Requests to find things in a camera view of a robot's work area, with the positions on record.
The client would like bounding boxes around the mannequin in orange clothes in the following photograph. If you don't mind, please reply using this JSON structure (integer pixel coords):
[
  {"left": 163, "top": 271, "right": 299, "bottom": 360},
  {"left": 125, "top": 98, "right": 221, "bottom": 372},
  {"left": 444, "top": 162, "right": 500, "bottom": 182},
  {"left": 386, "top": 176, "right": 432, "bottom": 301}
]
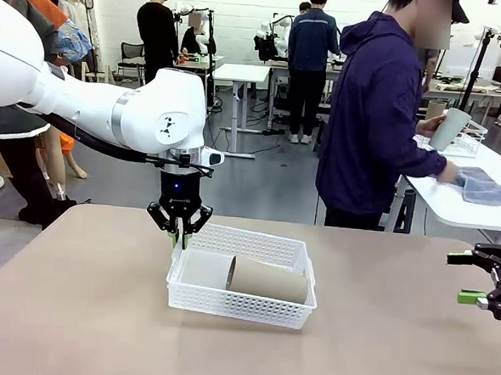
[{"left": 0, "top": 0, "right": 99, "bottom": 204}]

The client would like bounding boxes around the wood top desk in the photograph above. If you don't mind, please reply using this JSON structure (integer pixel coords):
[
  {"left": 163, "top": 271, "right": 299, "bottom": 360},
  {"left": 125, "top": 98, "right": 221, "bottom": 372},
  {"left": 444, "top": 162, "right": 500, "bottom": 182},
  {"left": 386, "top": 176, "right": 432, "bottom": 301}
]
[{"left": 174, "top": 53, "right": 225, "bottom": 81}]

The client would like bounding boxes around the white wire rack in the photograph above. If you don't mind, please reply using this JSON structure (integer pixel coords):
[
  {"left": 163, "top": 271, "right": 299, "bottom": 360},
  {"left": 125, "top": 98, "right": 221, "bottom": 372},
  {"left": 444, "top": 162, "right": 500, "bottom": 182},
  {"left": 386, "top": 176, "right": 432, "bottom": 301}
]
[{"left": 446, "top": 118, "right": 489, "bottom": 159}]

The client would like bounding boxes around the white wooden step stool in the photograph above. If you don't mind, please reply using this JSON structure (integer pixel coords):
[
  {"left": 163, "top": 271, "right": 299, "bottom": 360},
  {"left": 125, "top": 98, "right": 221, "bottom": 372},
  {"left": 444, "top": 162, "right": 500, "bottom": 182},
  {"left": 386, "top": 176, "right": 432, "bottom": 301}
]
[{"left": 80, "top": 60, "right": 115, "bottom": 85}]

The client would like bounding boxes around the pale green cup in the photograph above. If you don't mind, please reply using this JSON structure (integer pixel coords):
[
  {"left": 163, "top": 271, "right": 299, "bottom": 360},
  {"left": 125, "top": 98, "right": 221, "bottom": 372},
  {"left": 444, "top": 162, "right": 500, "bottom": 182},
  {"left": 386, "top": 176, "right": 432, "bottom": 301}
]
[{"left": 428, "top": 107, "right": 473, "bottom": 154}]

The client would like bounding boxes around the white side table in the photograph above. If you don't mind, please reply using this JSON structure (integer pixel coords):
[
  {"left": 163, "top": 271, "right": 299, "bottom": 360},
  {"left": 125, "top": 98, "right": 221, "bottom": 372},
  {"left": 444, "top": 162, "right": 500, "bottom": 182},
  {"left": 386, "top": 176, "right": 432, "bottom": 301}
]
[{"left": 392, "top": 132, "right": 501, "bottom": 271}]

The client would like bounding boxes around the person's right forearm purple sleeve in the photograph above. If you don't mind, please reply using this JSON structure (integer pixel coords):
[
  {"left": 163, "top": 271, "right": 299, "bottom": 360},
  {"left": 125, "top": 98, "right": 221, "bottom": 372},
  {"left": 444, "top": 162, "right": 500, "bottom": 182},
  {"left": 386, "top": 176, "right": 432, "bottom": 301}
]
[{"left": 402, "top": 148, "right": 450, "bottom": 182}]

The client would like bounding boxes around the person in black clothes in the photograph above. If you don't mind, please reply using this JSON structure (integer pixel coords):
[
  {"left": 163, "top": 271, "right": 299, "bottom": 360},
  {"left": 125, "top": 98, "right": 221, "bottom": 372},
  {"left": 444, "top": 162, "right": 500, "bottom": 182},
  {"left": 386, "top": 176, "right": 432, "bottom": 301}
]
[{"left": 132, "top": 0, "right": 184, "bottom": 89}]

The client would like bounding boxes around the person in purple jacket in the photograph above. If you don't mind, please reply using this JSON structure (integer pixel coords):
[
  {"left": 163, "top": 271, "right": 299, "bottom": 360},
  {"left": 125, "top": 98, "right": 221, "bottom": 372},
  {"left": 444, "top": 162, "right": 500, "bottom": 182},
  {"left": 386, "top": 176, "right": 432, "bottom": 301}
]
[{"left": 312, "top": 0, "right": 471, "bottom": 236}]

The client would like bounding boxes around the seated person in black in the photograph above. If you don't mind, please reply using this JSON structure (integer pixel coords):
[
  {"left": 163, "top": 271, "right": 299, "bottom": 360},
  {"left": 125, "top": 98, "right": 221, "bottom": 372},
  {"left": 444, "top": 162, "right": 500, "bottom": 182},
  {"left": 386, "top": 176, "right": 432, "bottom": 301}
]
[{"left": 180, "top": 13, "right": 211, "bottom": 57}]

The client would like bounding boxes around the person's left hand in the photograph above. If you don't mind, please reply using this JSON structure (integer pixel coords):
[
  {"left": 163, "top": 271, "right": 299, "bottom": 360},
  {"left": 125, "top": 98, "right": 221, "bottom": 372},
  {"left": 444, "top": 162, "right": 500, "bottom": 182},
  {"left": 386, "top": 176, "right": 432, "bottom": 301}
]
[{"left": 415, "top": 112, "right": 448, "bottom": 141}]

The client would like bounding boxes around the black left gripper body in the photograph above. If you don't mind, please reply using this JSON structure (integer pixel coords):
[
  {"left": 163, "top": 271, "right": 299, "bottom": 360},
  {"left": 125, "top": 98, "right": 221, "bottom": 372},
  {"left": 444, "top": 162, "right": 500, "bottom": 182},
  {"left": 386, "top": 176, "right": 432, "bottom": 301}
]
[{"left": 157, "top": 164, "right": 205, "bottom": 220}]

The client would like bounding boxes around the person's right hand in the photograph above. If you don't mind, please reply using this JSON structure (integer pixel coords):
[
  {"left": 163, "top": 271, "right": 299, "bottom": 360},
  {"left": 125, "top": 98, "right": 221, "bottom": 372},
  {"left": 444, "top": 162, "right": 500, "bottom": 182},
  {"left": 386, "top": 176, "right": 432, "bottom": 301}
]
[{"left": 436, "top": 160, "right": 465, "bottom": 187}]

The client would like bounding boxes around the white perforated plastic basket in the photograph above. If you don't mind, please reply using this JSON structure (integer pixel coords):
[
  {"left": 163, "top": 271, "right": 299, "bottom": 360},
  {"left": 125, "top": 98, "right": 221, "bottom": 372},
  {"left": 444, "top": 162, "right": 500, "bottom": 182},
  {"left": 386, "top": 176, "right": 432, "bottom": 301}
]
[{"left": 163, "top": 221, "right": 323, "bottom": 331}]

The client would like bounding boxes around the white and black background robot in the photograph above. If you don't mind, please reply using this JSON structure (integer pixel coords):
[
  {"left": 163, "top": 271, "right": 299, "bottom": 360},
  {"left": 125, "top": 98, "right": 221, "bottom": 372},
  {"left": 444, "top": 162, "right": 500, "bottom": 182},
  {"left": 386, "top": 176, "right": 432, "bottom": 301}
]
[{"left": 251, "top": 11, "right": 295, "bottom": 64}]

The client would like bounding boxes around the black pole stand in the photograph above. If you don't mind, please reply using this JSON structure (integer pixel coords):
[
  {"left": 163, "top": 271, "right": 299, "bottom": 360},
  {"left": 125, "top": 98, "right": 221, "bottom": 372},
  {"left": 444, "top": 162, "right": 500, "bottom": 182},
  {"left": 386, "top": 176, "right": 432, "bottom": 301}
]
[{"left": 200, "top": 8, "right": 223, "bottom": 109}]

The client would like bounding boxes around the black mesh chair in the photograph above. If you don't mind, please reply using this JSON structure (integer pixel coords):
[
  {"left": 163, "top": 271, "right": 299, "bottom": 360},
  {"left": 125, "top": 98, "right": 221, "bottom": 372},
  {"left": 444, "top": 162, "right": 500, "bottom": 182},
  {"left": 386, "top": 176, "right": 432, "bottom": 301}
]
[{"left": 116, "top": 41, "right": 148, "bottom": 81}]

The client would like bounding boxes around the long desk with boards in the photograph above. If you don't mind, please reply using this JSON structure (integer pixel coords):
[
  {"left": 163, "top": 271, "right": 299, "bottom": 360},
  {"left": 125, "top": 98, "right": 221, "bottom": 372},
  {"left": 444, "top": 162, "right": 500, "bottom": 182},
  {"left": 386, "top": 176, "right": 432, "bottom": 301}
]
[{"left": 420, "top": 76, "right": 501, "bottom": 123}]

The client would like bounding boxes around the person in blue jacket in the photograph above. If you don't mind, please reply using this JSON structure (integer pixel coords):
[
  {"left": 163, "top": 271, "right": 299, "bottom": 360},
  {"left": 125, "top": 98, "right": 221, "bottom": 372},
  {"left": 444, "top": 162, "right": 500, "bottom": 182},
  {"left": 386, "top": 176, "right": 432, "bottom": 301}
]
[{"left": 281, "top": 0, "right": 344, "bottom": 147}]

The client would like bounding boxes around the black left arm hose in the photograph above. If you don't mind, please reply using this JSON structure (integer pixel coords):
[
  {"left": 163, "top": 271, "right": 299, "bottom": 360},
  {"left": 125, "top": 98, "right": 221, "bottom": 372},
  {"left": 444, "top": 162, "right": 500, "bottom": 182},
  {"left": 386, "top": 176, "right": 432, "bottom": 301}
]
[{"left": 13, "top": 103, "right": 217, "bottom": 178}]

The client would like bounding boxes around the black tripod stand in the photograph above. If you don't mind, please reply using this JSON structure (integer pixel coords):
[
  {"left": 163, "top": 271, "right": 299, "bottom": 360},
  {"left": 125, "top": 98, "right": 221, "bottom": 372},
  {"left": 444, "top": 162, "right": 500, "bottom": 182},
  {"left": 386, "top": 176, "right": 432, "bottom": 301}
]
[{"left": 457, "top": 25, "right": 501, "bottom": 114}]

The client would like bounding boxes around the figure in white shirt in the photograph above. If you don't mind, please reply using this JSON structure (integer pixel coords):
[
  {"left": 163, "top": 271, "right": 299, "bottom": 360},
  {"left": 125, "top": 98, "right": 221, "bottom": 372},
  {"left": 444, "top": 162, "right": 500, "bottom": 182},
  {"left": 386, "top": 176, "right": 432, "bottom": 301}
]
[{"left": 55, "top": 0, "right": 102, "bottom": 74}]

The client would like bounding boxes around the lavender grey cloth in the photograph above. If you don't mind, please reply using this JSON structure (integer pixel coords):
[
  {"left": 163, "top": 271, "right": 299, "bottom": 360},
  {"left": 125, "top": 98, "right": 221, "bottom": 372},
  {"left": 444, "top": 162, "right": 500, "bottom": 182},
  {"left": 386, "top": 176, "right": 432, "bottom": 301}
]
[{"left": 453, "top": 165, "right": 501, "bottom": 208}]

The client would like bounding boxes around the white standing desk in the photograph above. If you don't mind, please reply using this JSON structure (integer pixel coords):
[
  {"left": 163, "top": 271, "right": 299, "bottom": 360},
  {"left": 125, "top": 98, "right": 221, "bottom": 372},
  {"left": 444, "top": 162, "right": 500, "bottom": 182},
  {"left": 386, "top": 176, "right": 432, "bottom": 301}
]
[{"left": 207, "top": 61, "right": 272, "bottom": 160}]

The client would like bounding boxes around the grey robot desk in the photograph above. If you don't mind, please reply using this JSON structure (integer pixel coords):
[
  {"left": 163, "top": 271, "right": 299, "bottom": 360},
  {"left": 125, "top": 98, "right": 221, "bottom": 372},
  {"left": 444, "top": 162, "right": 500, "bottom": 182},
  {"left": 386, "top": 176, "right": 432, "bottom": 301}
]
[{"left": 265, "top": 60, "right": 342, "bottom": 134}]

